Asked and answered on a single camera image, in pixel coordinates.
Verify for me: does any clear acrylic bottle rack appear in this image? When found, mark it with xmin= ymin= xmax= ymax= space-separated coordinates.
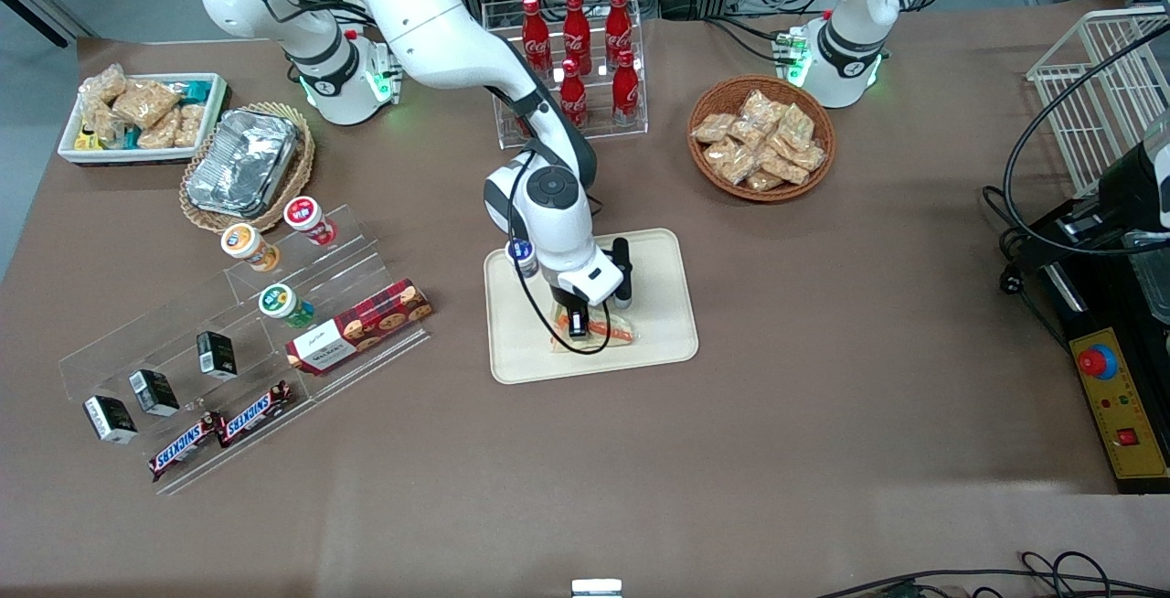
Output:
xmin=482 ymin=0 xmax=648 ymax=151

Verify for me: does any clear acrylic tiered display stand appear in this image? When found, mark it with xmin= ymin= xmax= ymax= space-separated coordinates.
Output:
xmin=58 ymin=205 xmax=432 ymax=497

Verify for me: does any cream plastic tray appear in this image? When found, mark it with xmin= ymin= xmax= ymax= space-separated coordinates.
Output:
xmin=483 ymin=228 xmax=700 ymax=386

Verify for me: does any green lid yogurt bottle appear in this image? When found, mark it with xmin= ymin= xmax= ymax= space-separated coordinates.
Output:
xmin=259 ymin=283 xmax=315 ymax=328

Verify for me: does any round wicker basket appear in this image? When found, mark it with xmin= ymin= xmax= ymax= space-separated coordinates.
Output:
xmin=687 ymin=75 xmax=836 ymax=204

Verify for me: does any blue lid yogurt bottle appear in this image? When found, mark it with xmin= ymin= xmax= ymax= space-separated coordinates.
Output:
xmin=505 ymin=238 xmax=542 ymax=279

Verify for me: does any oval wicker basket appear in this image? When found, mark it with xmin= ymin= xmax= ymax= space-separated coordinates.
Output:
xmin=178 ymin=102 xmax=316 ymax=233

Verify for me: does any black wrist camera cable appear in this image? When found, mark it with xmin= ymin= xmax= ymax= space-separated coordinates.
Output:
xmin=507 ymin=150 xmax=615 ymax=357

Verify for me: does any Snickers chocolate bar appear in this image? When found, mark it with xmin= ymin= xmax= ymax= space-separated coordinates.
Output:
xmin=148 ymin=412 xmax=225 ymax=482
xmin=217 ymin=380 xmax=293 ymax=446

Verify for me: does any white rectangular bin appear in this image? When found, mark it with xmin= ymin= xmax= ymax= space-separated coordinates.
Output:
xmin=57 ymin=72 xmax=229 ymax=166

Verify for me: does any black and grey machine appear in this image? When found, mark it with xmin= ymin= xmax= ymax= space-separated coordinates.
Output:
xmin=1015 ymin=109 xmax=1170 ymax=494

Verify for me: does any black cable bundle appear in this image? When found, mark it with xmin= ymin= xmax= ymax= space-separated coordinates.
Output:
xmin=814 ymin=550 xmax=1170 ymax=598

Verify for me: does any red plaid cookie box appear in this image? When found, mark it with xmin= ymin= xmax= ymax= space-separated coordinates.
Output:
xmin=285 ymin=278 xmax=433 ymax=376

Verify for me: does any white wire basket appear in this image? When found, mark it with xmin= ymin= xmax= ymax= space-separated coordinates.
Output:
xmin=1026 ymin=8 xmax=1170 ymax=197

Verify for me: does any plastic sandwich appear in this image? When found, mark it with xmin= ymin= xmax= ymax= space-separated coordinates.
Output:
xmin=548 ymin=301 xmax=638 ymax=352

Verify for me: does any red Coca-Cola bottle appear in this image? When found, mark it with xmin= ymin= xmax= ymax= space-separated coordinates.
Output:
xmin=611 ymin=49 xmax=641 ymax=121
xmin=521 ymin=0 xmax=552 ymax=78
xmin=558 ymin=57 xmax=588 ymax=128
xmin=605 ymin=0 xmax=633 ymax=69
xmin=562 ymin=0 xmax=592 ymax=76

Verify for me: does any orange lid yogurt bottle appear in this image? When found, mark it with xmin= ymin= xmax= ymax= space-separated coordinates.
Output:
xmin=220 ymin=223 xmax=281 ymax=272

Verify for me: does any black looped cable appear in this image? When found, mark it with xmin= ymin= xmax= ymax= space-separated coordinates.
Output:
xmin=983 ymin=20 xmax=1170 ymax=297

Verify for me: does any aluminium foil container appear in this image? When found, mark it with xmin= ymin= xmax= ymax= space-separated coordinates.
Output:
xmin=186 ymin=109 xmax=303 ymax=219

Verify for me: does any red lid yogurt bottle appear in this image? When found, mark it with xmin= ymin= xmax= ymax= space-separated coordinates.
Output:
xmin=283 ymin=196 xmax=337 ymax=247

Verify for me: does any small black box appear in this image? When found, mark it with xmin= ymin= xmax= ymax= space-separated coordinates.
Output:
xmin=82 ymin=395 xmax=138 ymax=445
xmin=128 ymin=369 xmax=181 ymax=418
xmin=197 ymin=331 xmax=239 ymax=379

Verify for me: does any yellow control box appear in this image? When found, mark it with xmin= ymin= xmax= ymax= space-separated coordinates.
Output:
xmin=1068 ymin=327 xmax=1170 ymax=494

